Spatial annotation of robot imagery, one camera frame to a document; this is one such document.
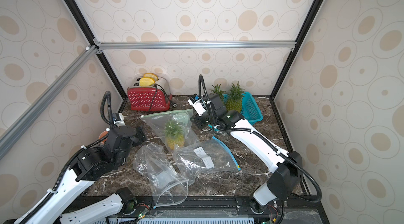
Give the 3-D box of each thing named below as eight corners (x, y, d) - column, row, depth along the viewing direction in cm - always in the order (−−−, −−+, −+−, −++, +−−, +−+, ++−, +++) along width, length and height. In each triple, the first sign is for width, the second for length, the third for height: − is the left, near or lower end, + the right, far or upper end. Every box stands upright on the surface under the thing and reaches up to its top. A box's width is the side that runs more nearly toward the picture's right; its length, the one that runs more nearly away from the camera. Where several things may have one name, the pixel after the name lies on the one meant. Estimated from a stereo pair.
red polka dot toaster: (133, 110, 114) (123, 92, 100) (140, 99, 120) (132, 82, 107) (164, 116, 110) (158, 99, 97) (170, 105, 117) (165, 88, 103)
